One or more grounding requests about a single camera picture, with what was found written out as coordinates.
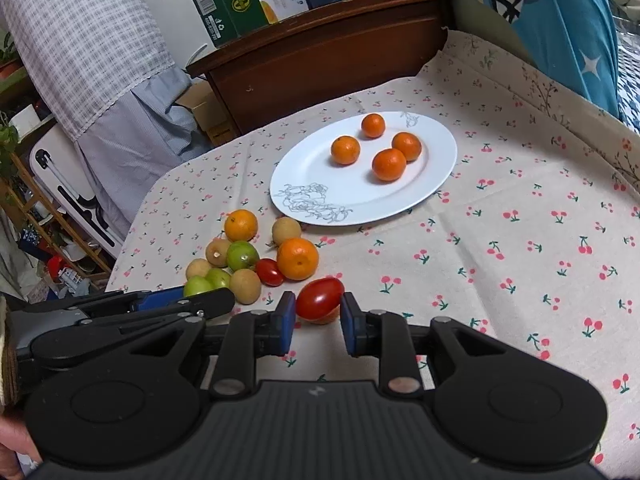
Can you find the blue star blanket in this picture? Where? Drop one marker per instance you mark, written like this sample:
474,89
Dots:
573,42

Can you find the small red cherry tomato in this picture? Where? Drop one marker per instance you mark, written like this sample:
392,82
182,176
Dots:
268,272

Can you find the white oval plate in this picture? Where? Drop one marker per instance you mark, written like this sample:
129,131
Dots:
308,186

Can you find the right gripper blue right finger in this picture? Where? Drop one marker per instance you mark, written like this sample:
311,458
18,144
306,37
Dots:
386,337

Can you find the large red cherry tomato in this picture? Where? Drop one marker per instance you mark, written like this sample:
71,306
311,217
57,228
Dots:
319,300

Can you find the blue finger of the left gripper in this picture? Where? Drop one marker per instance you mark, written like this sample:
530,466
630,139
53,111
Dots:
160,299
207,305

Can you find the checkered grey fabric cover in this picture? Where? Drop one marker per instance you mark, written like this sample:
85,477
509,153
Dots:
105,72

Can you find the person's left hand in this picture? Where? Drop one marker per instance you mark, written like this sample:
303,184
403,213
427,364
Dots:
15,440

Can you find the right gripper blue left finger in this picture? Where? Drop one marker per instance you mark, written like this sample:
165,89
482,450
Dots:
250,336

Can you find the brown cardboard box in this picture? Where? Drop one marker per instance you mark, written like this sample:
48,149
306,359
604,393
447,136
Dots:
200,100

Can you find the white folding table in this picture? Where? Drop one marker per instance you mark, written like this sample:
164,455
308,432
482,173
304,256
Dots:
56,165

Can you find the green jujube fruit small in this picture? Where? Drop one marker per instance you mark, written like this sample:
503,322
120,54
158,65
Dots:
218,278

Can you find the mandarin on plate right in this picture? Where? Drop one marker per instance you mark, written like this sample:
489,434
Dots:
408,144

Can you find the mandarin on plate far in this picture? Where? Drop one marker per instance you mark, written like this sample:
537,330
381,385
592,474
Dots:
373,125

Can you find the mandarin on plate left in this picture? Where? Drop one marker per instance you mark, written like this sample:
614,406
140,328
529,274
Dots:
345,150

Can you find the green jujube fruit low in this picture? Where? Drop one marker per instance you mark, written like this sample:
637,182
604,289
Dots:
197,285

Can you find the large orange mandarin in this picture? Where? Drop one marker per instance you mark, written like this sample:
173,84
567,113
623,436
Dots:
297,259

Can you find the mandarin on plate front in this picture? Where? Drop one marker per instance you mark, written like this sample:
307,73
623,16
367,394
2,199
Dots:
389,165

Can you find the wooden shelf rack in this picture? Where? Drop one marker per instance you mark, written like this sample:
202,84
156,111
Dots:
28,206

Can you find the dark wooden headboard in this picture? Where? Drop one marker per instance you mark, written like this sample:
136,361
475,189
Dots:
322,54

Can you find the mandarin on plate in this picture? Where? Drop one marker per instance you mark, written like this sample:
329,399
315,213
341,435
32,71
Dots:
389,165
373,125
408,144
345,150

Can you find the brown longan fruit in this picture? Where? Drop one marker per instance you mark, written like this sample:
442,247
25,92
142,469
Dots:
246,287
198,267
216,252
285,229

